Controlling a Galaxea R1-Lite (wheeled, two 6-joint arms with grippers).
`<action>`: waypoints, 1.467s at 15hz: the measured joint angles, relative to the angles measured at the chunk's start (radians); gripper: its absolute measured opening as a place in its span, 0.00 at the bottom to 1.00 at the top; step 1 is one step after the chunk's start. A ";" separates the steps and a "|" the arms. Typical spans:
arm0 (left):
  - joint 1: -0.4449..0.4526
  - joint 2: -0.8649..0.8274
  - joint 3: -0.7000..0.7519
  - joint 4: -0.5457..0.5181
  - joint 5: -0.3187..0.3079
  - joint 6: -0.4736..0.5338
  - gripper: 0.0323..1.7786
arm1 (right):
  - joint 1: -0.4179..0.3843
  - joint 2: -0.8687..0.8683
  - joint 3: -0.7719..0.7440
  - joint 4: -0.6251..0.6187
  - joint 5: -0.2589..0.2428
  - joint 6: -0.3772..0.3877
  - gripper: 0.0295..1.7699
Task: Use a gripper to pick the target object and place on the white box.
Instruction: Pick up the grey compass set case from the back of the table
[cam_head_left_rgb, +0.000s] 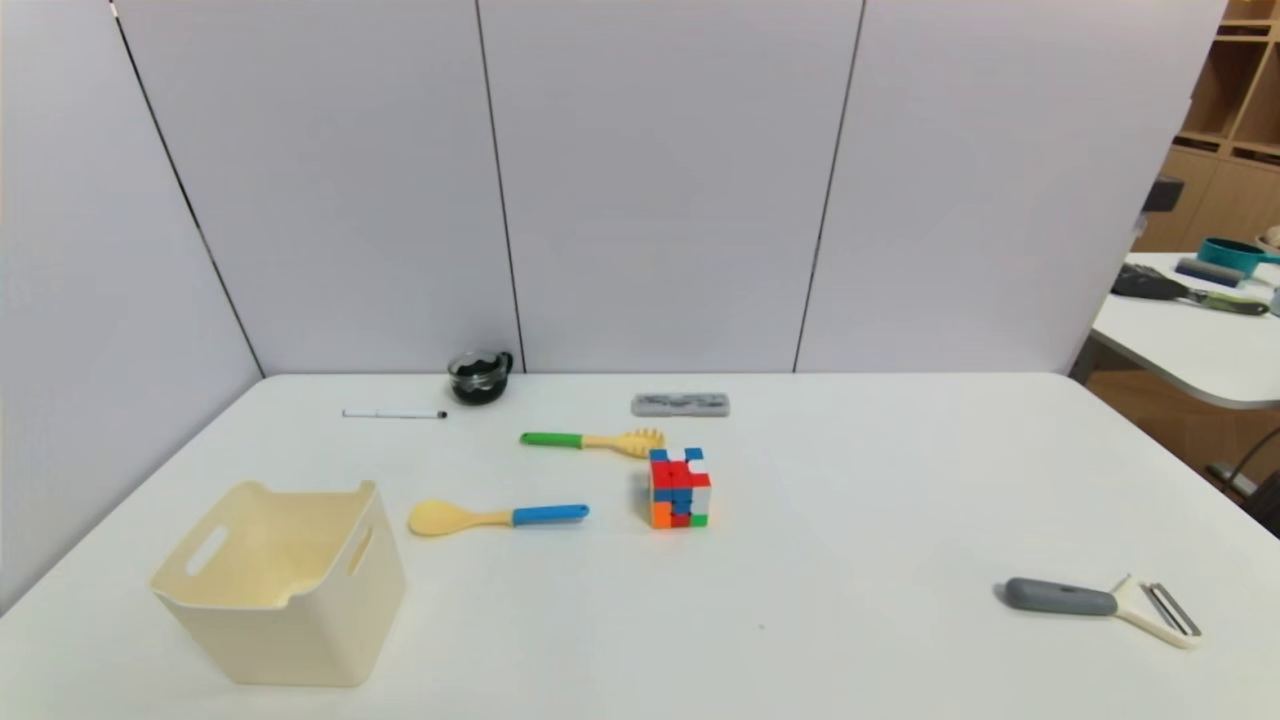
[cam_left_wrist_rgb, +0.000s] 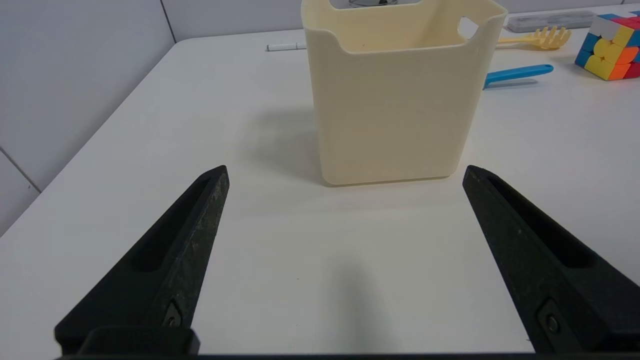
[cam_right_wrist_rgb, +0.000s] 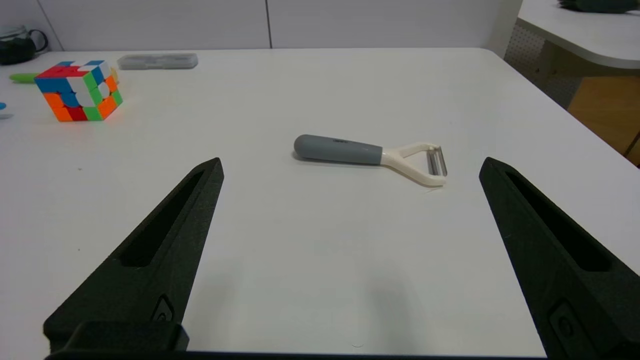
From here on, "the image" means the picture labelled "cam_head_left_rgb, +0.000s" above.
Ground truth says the cream plastic storage box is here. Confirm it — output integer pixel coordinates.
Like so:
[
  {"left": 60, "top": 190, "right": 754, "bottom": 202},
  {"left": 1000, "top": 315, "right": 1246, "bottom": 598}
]
[{"left": 150, "top": 480, "right": 408, "bottom": 688}]

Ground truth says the yellow spoon blue handle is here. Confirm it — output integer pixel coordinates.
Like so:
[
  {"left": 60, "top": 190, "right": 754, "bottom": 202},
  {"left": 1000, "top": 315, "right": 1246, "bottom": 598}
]
[{"left": 408, "top": 499, "right": 591, "bottom": 538}]

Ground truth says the white side table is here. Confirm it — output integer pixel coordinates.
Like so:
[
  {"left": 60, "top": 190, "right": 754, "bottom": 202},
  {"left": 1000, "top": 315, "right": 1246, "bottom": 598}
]
[{"left": 1070, "top": 250, "right": 1280, "bottom": 411}]

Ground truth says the black brush green handle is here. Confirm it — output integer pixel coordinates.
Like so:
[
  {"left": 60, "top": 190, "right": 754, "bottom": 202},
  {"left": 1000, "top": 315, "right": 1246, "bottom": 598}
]
[{"left": 1111, "top": 263, "right": 1271, "bottom": 317}]

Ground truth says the grey bar object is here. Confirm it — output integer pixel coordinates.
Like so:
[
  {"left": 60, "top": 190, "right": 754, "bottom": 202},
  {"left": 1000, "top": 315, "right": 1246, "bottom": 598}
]
[{"left": 1175, "top": 257, "right": 1247, "bottom": 289}]

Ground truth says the grey handled white peeler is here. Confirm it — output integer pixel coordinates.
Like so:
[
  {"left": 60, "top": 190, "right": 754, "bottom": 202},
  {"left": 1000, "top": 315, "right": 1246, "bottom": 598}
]
[{"left": 1003, "top": 574, "right": 1203, "bottom": 651}]

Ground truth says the multicolour puzzle cube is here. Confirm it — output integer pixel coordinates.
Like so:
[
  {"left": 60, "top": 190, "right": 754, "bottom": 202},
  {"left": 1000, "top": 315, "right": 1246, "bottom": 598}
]
[{"left": 648, "top": 447, "right": 713, "bottom": 530}]

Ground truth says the wooden shelf cabinet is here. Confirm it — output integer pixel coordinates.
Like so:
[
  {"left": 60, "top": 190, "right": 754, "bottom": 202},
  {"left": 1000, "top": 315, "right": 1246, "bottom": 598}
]
[{"left": 1133, "top": 0, "right": 1280, "bottom": 256}]

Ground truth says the black floor cable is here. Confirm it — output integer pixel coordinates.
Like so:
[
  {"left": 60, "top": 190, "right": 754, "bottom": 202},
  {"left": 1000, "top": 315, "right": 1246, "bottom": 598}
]
[{"left": 1225, "top": 428, "right": 1280, "bottom": 491}]

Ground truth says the yellow pasta fork green handle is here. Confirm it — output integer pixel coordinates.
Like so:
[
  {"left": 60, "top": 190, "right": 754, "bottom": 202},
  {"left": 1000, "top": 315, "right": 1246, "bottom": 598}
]
[{"left": 520, "top": 428, "right": 666, "bottom": 460}]

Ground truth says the teal cup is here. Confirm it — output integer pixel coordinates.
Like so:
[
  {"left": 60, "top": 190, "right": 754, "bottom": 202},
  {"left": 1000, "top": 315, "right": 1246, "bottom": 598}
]
[{"left": 1197, "top": 237, "right": 1280, "bottom": 279}]

